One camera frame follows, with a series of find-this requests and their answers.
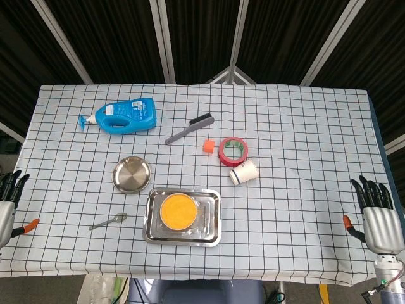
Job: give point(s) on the clear plastic bag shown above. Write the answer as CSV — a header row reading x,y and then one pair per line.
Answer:
x,y
95,289

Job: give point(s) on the orange cube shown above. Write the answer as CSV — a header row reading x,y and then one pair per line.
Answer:
x,y
208,147

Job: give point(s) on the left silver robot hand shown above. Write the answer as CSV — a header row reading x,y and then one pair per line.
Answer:
x,y
7,221

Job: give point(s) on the red tape roll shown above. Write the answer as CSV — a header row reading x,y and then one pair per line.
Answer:
x,y
222,159

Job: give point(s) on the silver spoon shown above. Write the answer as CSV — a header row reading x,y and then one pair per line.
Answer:
x,y
120,218

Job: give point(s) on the round steel plate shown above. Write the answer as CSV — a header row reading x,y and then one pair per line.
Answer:
x,y
131,174

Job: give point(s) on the white paper cup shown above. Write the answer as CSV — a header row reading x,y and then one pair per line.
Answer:
x,y
245,172

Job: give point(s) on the white screen frame post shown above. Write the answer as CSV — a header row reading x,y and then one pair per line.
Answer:
x,y
163,44
333,41
64,44
238,31

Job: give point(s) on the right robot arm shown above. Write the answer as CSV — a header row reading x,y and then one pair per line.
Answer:
x,y
392,278

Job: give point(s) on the grey brush black bristles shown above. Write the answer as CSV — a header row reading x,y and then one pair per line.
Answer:
x,y
190,130

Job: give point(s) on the white triangular screen foot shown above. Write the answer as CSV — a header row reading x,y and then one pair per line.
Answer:
x,y
221,76

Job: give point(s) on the white checkered tablecloth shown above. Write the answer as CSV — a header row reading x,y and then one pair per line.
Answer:
x,y
300,190

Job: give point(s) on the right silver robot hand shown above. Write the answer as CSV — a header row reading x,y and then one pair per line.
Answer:
x,y
381,228

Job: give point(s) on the white frame bar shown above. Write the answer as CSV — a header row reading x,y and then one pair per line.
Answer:
x,y
12,133
395,145

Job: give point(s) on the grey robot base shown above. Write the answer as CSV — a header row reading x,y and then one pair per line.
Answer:
x,y
196,293

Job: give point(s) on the orange bowl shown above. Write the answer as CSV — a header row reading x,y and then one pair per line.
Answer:
x,y
178,211

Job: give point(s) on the yellow strip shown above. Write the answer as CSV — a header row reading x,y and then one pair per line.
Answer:
x,y
323,294

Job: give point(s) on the rectangular steel tray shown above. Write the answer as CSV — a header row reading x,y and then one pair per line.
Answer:
x,y
209,228

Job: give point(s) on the blue detergent pump bottle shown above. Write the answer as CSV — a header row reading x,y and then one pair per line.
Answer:
x,y
133,111

